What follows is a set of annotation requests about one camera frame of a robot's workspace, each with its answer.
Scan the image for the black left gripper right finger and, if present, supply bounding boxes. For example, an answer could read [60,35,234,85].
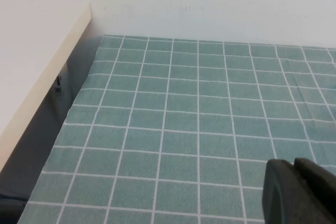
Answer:
[293,157,336,224]

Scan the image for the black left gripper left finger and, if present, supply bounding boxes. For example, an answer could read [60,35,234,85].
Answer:
[261,158,303,224]

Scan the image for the green checked tablecloth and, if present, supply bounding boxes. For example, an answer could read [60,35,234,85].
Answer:
[19,34,336,224]

